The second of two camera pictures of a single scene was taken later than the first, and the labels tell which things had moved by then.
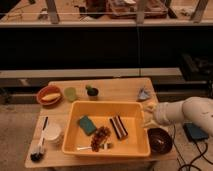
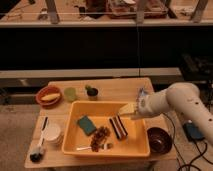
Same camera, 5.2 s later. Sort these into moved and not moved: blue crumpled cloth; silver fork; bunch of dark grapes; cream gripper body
Moved: cream gripper body
Not moved: silver fork; bunch of dark grapes; blue crumpled cloth
